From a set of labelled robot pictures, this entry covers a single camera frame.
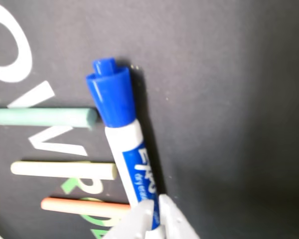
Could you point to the dark grey WOWROBO mat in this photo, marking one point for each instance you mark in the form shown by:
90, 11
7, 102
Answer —
226, 99

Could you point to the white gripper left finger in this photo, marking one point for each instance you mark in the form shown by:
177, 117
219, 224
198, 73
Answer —
134, 221

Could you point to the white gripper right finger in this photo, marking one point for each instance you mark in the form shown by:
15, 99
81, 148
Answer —
177, 221

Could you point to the blue Expo dry-erase marker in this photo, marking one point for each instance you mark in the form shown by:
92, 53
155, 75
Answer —
117, 99

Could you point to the yellow chalk stick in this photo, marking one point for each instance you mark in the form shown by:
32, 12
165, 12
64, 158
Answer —
64, 170

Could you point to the green chalk stick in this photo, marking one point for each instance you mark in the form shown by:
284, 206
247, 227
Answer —
40, 117

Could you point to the orange chalk stick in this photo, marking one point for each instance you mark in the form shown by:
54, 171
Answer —
84, 205

